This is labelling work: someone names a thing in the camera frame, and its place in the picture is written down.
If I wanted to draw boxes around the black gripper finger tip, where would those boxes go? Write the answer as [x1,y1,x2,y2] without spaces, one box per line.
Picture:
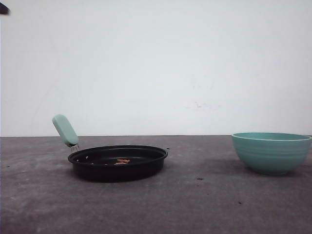
[0,5,10,15]

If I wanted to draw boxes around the black frying pan green handle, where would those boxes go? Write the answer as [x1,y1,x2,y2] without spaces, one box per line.
[52,114,168,182]

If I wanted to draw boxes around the fried beef cubes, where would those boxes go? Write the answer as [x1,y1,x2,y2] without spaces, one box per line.
[114,159,131,165]

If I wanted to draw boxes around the teal ceramic bowl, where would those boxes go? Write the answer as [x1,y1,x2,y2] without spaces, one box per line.
[232,132,312,175]

